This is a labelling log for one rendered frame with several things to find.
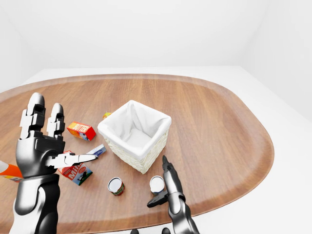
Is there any white lined wicker basket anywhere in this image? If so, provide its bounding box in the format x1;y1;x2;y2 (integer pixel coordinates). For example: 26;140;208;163
97;99;172;175

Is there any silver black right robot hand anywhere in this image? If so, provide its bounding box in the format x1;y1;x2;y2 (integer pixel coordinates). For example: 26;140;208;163
147;155;184;208

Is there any blue labelled soup tin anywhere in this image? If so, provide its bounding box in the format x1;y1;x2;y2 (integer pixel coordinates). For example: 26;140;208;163
149;175;166;196

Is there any red green labelled tin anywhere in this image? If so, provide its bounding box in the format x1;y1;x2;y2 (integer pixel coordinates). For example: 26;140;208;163
107;177;125;196

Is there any red butter box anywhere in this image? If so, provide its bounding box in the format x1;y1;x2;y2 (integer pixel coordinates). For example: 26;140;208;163
66;121;97;141

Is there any blue white flat box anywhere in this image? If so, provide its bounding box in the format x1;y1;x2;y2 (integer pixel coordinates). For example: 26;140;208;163
86;144;107;157

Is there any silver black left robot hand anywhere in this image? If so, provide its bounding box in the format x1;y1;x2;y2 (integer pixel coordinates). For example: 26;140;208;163
15;92;98;179

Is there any red milk carton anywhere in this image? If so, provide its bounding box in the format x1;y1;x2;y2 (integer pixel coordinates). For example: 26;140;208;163
57;150;94;186

